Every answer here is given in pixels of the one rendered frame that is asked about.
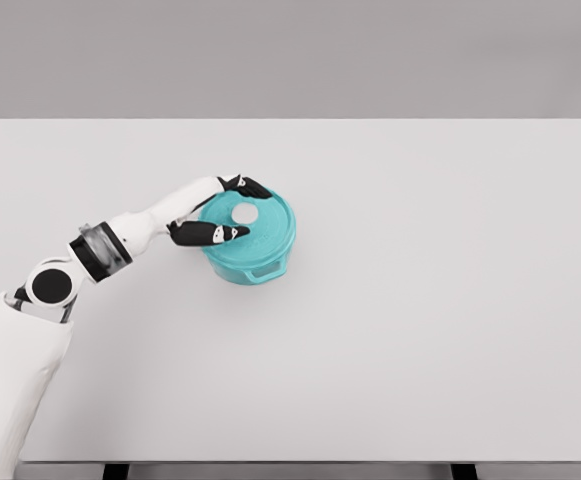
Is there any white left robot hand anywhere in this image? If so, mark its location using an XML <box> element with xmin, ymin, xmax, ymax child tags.
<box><xmin>155</xmin><ymin>174</ymin><xmax>272</xmax><ymax>248</ymax></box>

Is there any teal pot lid white knob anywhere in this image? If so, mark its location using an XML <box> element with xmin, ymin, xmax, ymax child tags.
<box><xmin>198</xmin><ymin>193</ymin><xmax>295</xmax><ymax>263</ymax></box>

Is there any teal pot with handles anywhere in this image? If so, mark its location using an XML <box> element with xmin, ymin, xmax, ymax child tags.
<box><xmin>204</xmin><ymin>199</ymin><xmax>298</xmax><ymax>287</ymax></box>

